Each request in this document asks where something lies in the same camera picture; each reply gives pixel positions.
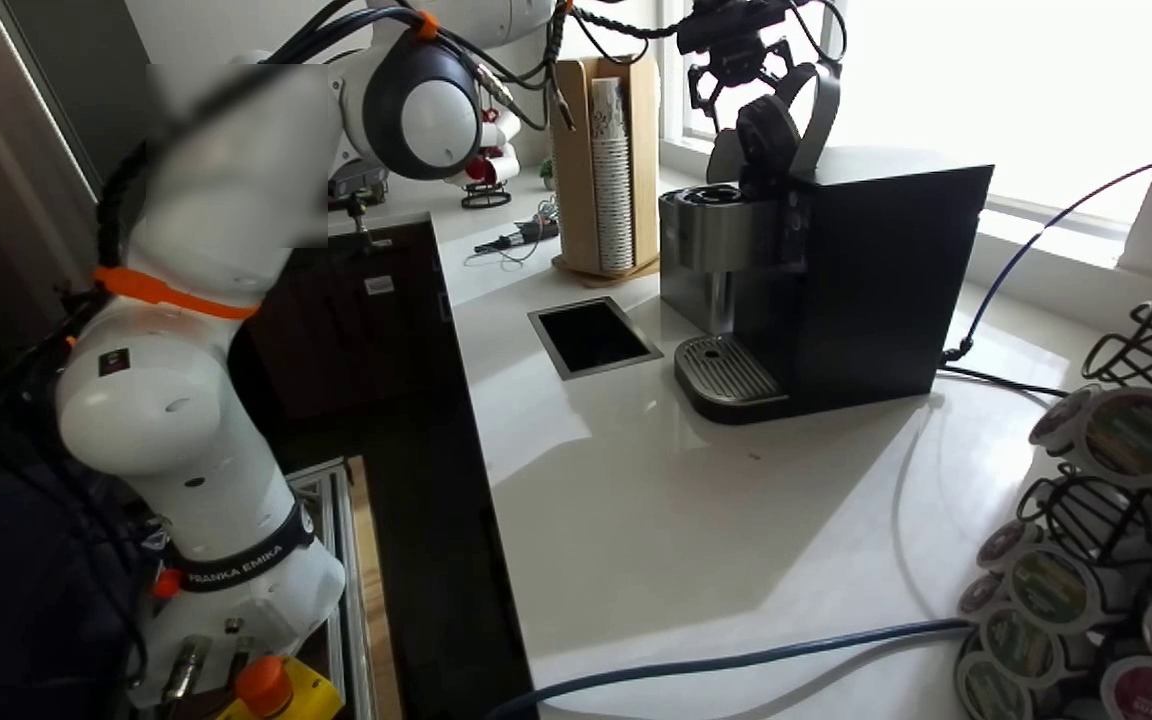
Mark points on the red yellow emergency stop button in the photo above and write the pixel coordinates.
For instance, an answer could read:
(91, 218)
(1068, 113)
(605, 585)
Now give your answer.
(265, 681)

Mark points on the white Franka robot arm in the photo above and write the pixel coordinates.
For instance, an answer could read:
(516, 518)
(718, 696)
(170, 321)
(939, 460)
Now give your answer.
(191, 402)

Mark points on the grey metal cabinet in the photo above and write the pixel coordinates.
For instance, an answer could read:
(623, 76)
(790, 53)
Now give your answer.
(17, 161)

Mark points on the red white object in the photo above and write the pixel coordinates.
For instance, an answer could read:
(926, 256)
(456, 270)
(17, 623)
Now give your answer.
(497, 144)

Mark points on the small black tool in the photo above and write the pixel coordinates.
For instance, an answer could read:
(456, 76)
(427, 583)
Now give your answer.
(520, 233)

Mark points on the green-lidded coffee pod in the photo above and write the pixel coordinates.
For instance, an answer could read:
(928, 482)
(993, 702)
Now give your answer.
(993, 691)
(1022, 645)
(1138, 433)
(1055, 585)

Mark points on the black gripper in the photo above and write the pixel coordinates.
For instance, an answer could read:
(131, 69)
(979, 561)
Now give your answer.
(735, 27)

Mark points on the wooden cup dispenser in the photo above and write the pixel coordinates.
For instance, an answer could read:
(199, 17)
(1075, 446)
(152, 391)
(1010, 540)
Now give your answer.
(573, 174)

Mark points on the steel countertop trash chute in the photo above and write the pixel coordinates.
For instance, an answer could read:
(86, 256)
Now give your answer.
(543, 340)

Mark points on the black silver Keurig coffeemaker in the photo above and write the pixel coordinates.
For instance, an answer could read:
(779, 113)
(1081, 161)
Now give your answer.
(871, 283)

